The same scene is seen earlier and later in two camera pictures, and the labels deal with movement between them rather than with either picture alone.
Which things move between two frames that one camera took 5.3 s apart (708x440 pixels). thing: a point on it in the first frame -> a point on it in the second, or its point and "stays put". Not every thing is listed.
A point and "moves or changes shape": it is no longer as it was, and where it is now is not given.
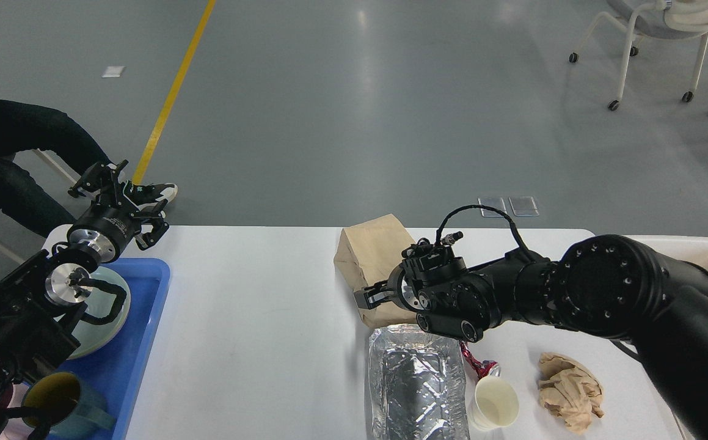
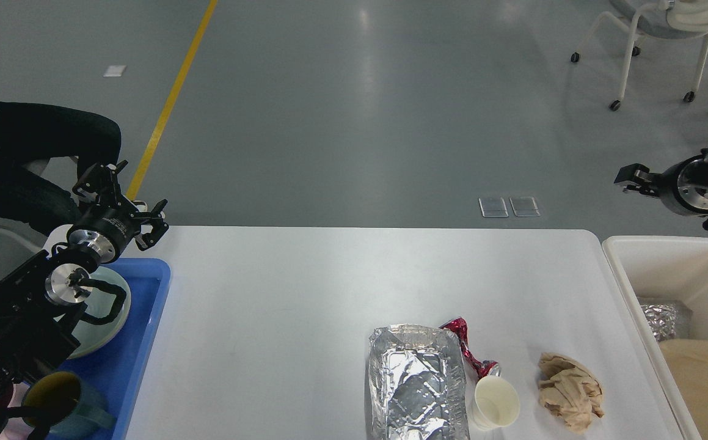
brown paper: x=569 y=390 stays put
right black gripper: x=399 y=288 -> x=698 y=185
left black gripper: x=107 y=229 stays put
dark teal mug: x=69 y=411 stays put
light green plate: x=93 y=335 stays put
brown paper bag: x=366 y=253 moves or changes shape
